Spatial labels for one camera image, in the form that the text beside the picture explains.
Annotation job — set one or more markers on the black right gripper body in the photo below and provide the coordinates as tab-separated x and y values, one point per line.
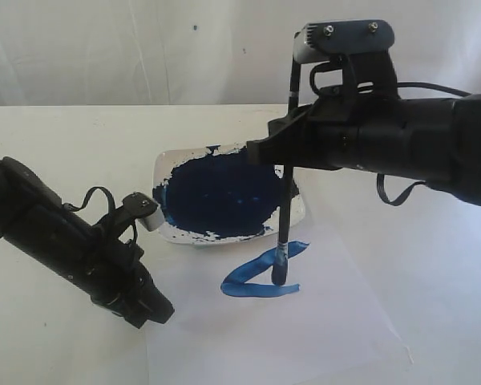
368	132

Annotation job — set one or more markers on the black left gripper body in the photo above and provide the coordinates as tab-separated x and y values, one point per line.
102	271

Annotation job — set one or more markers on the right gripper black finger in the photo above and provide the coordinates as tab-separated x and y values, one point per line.
285	148
291	126

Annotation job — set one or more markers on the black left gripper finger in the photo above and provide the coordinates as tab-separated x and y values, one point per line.
156	307

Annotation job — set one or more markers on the black paintbrush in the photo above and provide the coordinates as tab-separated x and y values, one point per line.
280	266

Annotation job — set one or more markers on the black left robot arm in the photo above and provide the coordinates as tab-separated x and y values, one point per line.
34	219

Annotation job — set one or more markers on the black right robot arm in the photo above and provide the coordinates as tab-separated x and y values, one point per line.
433	142

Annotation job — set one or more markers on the white paper sheet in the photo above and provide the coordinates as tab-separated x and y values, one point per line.
332	324

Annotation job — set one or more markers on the white plate with blue paint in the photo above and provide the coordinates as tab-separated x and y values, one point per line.
213	196

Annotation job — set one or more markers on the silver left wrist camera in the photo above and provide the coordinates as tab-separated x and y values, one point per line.
143	209

